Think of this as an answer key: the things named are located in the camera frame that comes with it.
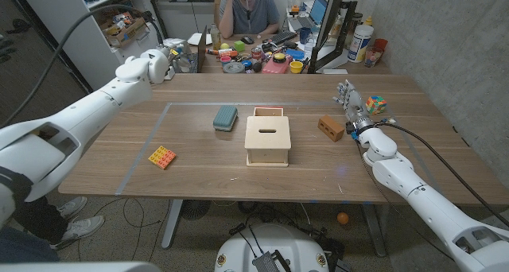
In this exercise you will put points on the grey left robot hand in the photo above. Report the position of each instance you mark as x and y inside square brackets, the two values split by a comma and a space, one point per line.
[179, 57]

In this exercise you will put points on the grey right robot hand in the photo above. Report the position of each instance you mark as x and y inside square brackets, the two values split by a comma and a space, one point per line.
[356, 107]

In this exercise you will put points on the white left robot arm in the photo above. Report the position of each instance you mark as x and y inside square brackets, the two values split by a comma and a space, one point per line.
[79, 117]

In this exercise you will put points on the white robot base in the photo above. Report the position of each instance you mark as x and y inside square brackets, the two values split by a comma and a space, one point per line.
[272, 244]

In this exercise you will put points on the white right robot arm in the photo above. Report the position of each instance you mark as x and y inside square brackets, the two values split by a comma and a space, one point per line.
[433, 208]

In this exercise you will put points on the Rubik's cube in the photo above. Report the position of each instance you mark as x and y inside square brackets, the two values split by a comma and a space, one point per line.
[377, 104]

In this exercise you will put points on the brown brick-shaped sponge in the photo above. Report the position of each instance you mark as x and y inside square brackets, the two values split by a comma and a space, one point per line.
[330, 128]

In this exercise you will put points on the green cube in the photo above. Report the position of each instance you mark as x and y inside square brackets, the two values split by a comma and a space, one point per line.
[239, 45]

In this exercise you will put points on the teal sponge block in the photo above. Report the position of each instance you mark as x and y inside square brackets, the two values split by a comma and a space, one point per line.
[225, 117]

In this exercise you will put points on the wooden drawer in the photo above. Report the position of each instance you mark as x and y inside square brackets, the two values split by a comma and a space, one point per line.
[268, 111]

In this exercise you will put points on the orange yellow toy block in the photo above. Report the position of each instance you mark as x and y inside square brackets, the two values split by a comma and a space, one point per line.
[162, 157]

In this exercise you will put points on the black laptop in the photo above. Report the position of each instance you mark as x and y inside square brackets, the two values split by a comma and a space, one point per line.
[196, 63]

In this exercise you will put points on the white power strip box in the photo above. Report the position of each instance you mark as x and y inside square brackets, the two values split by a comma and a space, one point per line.
[170, 74]

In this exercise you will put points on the white paper sheet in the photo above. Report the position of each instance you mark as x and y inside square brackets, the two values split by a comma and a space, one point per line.
[200, 39]

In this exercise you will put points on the clear bottle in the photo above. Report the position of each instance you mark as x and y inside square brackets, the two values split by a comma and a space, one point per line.
[215, 36]

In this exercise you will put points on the yellow-green ball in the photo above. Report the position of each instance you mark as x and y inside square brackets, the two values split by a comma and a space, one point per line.
[224, 46]

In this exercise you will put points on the clear drinking glass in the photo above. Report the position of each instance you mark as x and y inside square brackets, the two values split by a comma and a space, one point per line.
[372, 57]

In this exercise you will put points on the cardboard box with items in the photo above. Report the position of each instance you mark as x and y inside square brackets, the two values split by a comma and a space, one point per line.
[125, 31]

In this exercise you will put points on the white canister with label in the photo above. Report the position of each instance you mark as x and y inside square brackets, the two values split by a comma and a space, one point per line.
[360, 43]

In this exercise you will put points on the red cup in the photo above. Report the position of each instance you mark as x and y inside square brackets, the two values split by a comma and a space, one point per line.
[380, 44]

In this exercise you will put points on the black computer mouse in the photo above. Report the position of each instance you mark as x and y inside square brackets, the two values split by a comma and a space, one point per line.
[247, 40]

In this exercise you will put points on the yellow cup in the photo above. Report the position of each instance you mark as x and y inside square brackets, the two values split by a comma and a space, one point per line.
[296, 67]

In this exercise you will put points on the tin can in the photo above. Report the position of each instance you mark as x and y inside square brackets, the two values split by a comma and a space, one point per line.
[256, 53]

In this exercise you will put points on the blue container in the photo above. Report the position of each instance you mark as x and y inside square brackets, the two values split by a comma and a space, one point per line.
[295, 54]

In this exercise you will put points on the person in grey shirt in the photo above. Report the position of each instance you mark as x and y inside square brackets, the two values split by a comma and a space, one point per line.
[252, 13]

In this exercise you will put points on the yellow bottle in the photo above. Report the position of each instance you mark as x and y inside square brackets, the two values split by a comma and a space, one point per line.
[368, 21]

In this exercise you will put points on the white shelf unit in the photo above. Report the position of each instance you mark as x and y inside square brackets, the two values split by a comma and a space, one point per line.
[91, 53]

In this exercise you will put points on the blue mug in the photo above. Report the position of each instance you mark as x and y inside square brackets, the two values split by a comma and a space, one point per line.
[305, 35]

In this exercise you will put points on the pink box with yellow button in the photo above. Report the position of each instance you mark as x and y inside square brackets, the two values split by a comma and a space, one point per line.
[276, 65]

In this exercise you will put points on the black monitor with stand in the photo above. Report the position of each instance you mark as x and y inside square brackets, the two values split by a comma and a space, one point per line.
[328, 21]

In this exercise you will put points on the wooden box with slot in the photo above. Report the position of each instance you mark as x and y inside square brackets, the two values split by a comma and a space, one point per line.
[267, 142]

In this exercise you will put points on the black keyboard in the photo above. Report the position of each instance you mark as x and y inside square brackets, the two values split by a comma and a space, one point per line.
[283, 36]

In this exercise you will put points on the laptop with blue screen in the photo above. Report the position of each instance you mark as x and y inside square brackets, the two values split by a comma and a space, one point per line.
[314, 13]

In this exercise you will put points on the orange ball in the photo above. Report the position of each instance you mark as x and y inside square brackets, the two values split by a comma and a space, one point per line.
[343, 218]

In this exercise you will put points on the grey table leg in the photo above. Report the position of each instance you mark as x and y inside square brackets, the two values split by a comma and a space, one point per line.
[172, 223]
[374, 228]

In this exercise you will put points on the black round fan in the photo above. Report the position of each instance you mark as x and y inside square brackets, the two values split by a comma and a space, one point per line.
[195, 208]

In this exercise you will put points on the grey finned module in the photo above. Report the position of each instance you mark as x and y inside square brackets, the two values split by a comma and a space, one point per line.
[265, 263]

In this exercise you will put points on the grey white sneaker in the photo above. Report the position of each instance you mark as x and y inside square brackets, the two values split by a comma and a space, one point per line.
[73, 206]
[79, 228]

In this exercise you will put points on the dark trouser leg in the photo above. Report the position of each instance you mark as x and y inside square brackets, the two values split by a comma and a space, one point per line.
[40, 224]

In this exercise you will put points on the white robot torso edge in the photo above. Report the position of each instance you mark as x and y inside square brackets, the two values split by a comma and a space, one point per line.
[79, 267]

